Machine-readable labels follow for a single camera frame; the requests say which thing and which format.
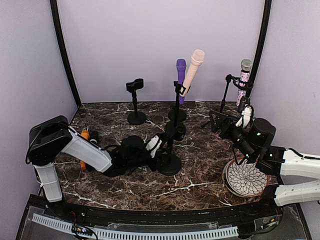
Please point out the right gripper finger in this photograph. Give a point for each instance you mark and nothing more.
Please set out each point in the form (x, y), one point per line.
(215, 126)
(216, 116)

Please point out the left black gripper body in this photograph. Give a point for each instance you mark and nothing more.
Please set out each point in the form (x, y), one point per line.
(154, 166)

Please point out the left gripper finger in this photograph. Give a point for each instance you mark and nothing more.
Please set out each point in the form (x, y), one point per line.
(164, 138)
(163, 158)

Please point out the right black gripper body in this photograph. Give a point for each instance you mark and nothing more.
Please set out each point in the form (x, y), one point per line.
(227, 133)

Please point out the black stand of beige microphone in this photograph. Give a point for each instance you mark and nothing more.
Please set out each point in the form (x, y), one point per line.
(175, 128)

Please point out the beige pink microphone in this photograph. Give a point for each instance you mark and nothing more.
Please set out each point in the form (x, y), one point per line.
(197, 58)

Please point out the black microphone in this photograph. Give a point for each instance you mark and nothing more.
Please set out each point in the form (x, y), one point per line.
(94, 137)

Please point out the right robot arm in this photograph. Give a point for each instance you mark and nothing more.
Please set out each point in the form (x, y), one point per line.
(254, 143)

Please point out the black tripod mic stand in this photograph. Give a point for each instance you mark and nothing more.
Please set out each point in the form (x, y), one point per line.
(235, 81)

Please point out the black stand of purple microphone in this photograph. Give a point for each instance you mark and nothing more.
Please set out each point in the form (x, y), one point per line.
(181, 115)

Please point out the glitter silver microphone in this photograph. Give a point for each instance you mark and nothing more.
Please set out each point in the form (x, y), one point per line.
(246, 65)

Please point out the purple microphone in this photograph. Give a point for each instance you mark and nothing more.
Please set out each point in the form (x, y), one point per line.
(181, 68)

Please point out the flower pattern plate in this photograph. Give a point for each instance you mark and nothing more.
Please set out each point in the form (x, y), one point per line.
(245, 180)

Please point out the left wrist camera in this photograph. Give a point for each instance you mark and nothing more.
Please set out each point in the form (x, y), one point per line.
(153, 145)

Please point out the black front rail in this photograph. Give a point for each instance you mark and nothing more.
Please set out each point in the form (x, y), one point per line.
(244, 214)

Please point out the white cable duct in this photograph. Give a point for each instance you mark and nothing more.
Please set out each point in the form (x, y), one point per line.
(100, 233)

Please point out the right black frame post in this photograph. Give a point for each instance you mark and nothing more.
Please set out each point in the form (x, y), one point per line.
(261, 40)

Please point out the black frame post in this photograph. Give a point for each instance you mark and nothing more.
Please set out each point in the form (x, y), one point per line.
(261, 40)
(63, 51)

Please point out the left black frame post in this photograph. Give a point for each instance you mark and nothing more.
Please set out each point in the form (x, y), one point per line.
(63, 51)

